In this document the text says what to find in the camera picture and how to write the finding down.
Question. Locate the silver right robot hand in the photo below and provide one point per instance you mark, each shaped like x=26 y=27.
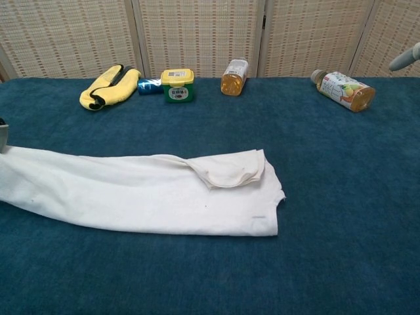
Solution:
x=403 y=59

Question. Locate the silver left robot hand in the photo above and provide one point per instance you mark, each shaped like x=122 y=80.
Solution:
x=3 y=138

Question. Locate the white t-shirt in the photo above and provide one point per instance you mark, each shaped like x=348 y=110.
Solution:
x=131 y=197

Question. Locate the woven folding screen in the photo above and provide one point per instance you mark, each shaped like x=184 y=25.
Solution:
x=197 y=33

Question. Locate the tea bottle with fruit label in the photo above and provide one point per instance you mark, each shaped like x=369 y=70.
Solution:
x=348 y=92

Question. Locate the yellow cloth with black trim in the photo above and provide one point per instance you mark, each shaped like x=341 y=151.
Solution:
x=124 y=87

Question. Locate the blue drink can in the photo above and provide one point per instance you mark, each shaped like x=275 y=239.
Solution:
x=147 y=87

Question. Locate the amber tea bottle white label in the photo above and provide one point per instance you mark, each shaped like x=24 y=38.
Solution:
x=233 y=83

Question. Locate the green tub with yellow lid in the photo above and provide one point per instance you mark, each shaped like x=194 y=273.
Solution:
x=177 y=93

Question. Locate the blue carpet table cover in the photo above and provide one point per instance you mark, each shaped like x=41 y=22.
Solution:
x=197 y=279

